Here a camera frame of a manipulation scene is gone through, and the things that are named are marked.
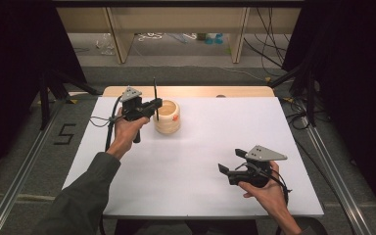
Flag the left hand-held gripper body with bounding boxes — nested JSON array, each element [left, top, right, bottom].
[[120, 85, 152, 145]]

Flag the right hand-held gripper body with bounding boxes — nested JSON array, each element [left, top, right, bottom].
[[227, 144, 289, 189]]

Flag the black pen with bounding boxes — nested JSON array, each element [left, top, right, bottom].
[[153, 76, 161, 122]]

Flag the cream ringed pen holder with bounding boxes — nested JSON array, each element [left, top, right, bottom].
[[152, 99, 181, 135]]

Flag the person's left hand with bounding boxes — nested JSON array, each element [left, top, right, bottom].
[[112, 107, 151, 145]]

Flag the person's right hand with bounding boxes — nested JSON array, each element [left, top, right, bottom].
[[237, 161, 290, 215]]

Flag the clear plastic wrapper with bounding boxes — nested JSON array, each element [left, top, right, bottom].
[[95, 32, 116, 56]]

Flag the black metal stand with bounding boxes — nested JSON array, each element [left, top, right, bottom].
[[38, 68, 99, 131], [268, 62, 318, 127]]

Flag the beige wooden desk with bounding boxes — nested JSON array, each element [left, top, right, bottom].
[[56, 6, 302, 65]]

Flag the blue plastic bottles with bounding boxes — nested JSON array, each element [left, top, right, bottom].
[[205, 32, 225, 46]]

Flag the black curtain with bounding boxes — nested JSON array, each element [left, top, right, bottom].
[[0, 0, 88, 184], [282, 0, 376, 216]]

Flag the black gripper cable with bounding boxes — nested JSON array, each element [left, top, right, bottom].
[[104, 95, 123, 152], [240, 162, 293, 206]]

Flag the thin grey wire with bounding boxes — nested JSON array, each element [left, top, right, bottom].
[[89, 115, 116, 128]]

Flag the white coiled cable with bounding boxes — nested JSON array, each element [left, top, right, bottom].
[[136, 31, 165, 43]]

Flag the aluminium floor rail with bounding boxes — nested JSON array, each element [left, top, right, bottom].
[[302, 117, 375, 235], [0, 97, 67, 235]]

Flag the black hanging cables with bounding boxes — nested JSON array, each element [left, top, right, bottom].
[[243, 7, 296, 71]]

